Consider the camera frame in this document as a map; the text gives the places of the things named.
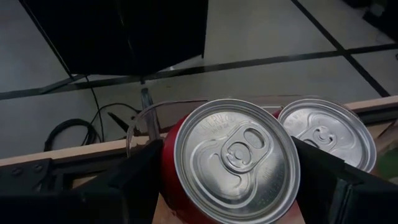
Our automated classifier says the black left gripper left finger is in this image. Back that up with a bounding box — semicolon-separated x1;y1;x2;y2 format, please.
0;139;164;224

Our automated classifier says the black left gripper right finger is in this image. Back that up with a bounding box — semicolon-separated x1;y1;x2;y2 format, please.
292;136;398;224

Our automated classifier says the red soda can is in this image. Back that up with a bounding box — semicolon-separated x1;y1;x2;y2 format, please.
160;98;302;224
272;98;377;174

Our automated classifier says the black folding partition screen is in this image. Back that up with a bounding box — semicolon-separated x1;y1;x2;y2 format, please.
18;0;210;77

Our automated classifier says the coiled black cable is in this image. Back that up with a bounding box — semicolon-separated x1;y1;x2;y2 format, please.
43;118;103;152

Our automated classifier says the thin black floor cable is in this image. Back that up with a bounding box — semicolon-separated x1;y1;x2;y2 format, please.
84;75;142;142

